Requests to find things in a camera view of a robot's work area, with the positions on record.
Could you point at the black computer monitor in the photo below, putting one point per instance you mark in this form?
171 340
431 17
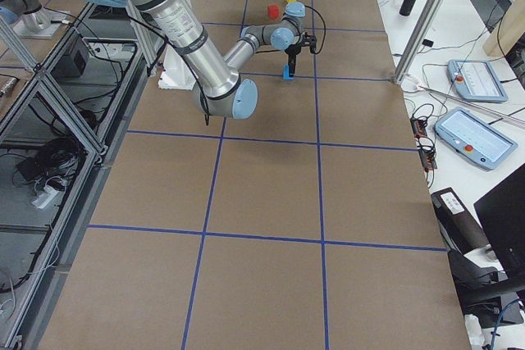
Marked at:
501 213

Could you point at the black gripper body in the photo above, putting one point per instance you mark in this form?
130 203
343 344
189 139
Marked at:
292 52

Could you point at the near teach pendant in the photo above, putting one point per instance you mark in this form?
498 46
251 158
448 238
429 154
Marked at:
474 139

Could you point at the aluminium frame post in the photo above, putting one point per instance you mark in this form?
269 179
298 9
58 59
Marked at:
418 35

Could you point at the teach pendant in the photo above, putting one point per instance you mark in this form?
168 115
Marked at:
474 139
476 81

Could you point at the orange black electronics board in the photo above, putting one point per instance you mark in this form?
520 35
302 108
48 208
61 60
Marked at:
425 145

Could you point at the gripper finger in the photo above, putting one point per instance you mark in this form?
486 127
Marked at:
293 66
289 65

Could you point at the red cube block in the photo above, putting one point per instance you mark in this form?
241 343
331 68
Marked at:
273 11

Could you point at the far teach pendant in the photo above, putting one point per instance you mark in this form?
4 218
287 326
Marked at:
476 81

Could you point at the white power strip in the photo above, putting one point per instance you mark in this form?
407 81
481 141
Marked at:
45 197

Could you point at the blue cube block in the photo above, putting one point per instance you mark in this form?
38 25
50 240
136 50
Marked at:
286 75

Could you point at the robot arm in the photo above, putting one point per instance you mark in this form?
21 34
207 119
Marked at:
219 89

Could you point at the aluminium frame cage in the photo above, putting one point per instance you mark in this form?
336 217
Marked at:
68 94

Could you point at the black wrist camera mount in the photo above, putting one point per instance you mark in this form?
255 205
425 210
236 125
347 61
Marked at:
308 41

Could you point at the black cardboard box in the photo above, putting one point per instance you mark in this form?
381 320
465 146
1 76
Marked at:
457 221

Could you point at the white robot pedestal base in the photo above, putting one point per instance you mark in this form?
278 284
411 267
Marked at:
176 74

